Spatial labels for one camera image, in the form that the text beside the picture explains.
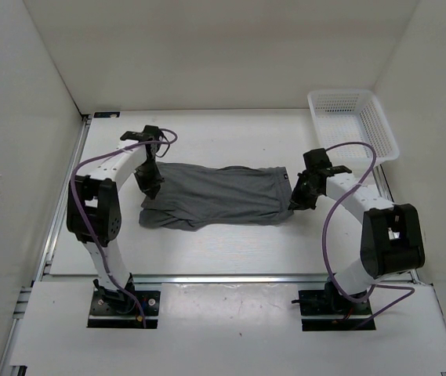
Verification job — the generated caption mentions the grey cotton shorts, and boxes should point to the grey cotton shorts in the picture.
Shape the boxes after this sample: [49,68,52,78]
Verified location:
[139,163,293,231]

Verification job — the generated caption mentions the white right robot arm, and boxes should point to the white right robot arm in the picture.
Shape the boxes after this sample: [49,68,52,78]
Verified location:
[289,148,426,313]

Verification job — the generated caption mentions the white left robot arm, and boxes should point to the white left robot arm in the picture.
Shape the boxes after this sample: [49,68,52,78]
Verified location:
[67,125,170,313]

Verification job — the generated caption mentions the white perforated plastic basket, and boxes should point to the white perforated plastic basket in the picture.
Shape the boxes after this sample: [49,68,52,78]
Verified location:
[307,89,400,172]

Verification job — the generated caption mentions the blue corner label sticker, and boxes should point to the blue corner label sticker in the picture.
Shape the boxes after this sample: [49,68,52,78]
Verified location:
[93,111,121,118]

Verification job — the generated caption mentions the aluminium right frame rail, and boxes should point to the aluminium right frame rail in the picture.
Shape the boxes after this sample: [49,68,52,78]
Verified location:
[370,164,422,285]

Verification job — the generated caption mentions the aluminium frame rail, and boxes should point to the aluminium frame rail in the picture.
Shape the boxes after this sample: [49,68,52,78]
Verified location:
[370,164,422,285]
[132,273,327,284]
[0,114,93,375]

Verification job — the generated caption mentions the aluminium front frame rail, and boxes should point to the aluminium front frame rail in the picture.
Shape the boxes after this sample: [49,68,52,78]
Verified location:
[132,273,327,284]

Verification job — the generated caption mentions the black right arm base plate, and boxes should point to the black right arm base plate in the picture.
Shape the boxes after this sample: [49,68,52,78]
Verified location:
[291,290,375,332]

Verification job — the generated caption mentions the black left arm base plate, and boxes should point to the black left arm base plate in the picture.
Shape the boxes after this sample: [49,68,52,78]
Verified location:
[87,288,161,330]

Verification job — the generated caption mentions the aluminium left frame rail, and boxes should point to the aluminium left frame rail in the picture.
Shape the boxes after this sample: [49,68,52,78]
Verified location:
[0,114,93,375]

